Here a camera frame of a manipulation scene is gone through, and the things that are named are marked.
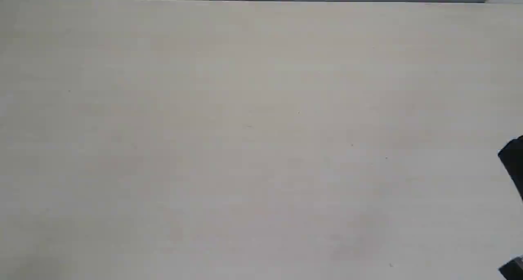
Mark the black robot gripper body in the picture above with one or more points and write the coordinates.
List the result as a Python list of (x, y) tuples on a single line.
[(511, 156)]

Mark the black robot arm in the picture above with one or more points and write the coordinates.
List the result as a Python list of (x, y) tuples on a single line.
[(513, 269)]

